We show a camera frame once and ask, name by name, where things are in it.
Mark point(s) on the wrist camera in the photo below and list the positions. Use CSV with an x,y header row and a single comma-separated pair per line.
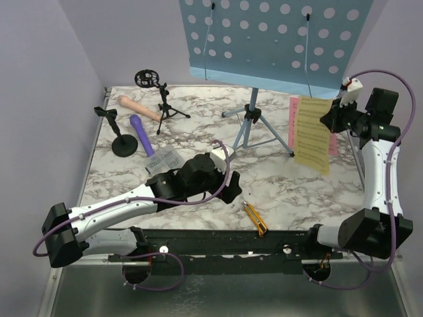
x,y
217,154
349,91

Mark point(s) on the pink sheet music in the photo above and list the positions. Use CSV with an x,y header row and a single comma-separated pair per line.
x,y
293,103

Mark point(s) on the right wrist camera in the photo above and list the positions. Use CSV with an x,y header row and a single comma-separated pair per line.
x,y
349,91

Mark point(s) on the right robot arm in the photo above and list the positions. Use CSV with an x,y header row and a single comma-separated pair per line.
x,y
379,227

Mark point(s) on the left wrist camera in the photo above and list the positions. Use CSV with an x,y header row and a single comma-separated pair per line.
x,y
217,154

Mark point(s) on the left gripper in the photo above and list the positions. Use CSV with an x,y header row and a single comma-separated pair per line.
x,y
229,193

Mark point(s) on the black round-base mic stand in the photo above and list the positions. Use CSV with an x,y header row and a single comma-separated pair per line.
x,y
124,145

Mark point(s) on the yellow utility knife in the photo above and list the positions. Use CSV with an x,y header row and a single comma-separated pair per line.
x,y
255,218

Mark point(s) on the purple microphone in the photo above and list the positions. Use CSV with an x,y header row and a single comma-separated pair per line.
x,y
136,123

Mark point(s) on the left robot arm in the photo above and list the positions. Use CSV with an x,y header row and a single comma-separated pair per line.
x,y
71,233

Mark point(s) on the beige microphone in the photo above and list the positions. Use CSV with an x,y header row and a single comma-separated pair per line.
x,y
138,108

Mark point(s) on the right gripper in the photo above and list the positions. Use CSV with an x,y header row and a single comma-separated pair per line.
x,y
339,118

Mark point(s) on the yellow sheet music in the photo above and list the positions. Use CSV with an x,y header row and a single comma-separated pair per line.
x,y
311,137

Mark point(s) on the light blue music stand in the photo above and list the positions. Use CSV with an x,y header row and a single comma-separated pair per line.
x,y
296,47

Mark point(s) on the clear plastic screw box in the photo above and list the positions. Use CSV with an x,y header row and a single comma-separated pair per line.
x,y
164,159

